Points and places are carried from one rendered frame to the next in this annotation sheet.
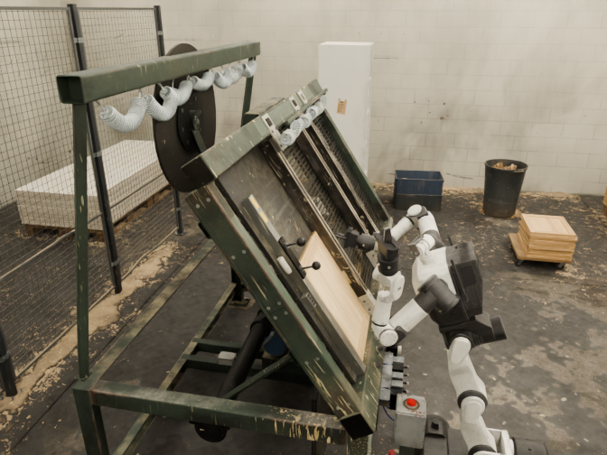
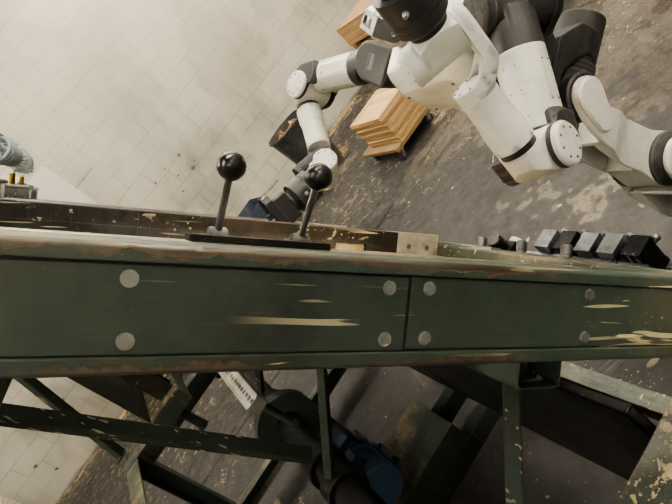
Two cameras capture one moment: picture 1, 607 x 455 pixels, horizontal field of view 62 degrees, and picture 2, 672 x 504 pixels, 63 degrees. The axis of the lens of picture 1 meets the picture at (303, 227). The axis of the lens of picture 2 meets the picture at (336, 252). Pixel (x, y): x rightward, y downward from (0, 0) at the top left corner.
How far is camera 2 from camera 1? 1.48 m
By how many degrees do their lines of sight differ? 21
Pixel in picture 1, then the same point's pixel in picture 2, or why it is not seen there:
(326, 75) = not seen: hidden behind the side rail
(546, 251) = (406, 118)
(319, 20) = not seen: outside the picture
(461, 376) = (625, 142)
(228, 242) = (46, 314)
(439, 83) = (153, 145)
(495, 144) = (257, 135)
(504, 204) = not seen: hidden behind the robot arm
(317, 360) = (593, 299)
